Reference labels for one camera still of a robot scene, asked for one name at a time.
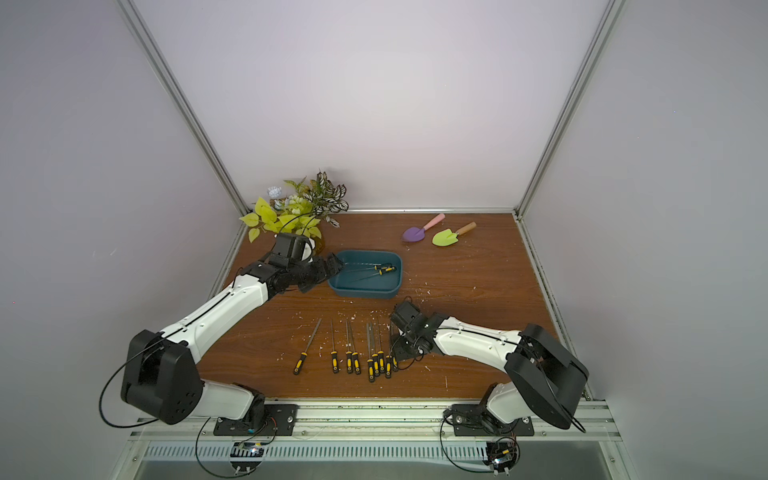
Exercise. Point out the aluminium front rail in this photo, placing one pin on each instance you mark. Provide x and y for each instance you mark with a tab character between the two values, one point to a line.
366	430

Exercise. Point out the electronics board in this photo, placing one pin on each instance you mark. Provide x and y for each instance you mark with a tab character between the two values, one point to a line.
502	457
246	457

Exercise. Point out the potted green artificial plant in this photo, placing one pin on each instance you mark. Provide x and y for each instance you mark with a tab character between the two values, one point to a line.
312	202

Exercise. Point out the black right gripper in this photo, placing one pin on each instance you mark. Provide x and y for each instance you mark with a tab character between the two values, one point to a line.
402	341

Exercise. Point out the green toy shovel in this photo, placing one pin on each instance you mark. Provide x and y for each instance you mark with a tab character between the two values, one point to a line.
449	237

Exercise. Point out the teal plastic storage box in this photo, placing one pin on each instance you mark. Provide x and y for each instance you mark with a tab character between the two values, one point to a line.
347	283

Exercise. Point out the eleventh needle file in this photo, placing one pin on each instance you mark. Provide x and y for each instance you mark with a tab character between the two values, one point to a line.
368	266

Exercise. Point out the right electronics board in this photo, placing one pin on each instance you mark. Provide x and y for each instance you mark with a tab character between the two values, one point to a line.
502	457

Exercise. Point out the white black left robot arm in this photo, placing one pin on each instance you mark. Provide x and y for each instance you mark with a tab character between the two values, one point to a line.
160	376

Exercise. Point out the purple toy shovel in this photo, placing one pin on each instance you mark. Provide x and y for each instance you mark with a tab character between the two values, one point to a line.
417	234

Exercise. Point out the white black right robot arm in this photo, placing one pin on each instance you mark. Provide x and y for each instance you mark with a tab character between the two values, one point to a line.
545	379

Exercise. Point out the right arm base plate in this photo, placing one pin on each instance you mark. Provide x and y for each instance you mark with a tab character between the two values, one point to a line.
473	420

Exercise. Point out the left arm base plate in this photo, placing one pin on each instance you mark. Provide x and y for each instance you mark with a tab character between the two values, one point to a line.
262	420

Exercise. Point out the left electronics board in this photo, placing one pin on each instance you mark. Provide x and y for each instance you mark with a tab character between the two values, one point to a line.
246	457

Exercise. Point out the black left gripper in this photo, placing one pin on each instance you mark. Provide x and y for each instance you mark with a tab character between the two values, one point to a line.
324	273

